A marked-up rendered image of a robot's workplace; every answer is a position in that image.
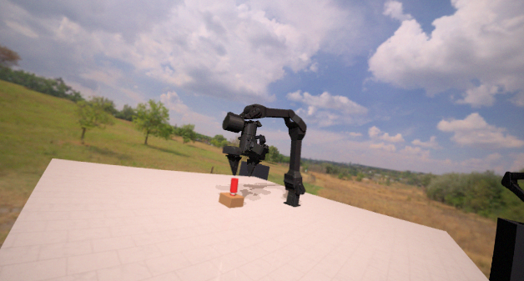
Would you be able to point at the tan square block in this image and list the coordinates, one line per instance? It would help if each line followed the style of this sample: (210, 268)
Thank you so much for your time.
(231, 201)

